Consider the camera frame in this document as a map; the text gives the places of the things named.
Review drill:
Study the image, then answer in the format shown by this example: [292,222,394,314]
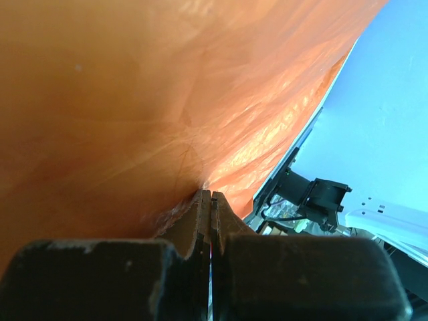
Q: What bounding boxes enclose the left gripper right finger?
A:
[211,192,413,320]

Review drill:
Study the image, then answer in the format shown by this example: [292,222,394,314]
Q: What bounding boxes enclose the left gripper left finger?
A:
[1,191,211,320]

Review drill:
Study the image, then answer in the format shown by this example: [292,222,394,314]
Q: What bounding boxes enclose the orange wrapping paper sheet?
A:
[1,1,385,269]

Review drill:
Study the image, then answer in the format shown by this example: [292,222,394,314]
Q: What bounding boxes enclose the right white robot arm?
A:
[276,168,427,266]

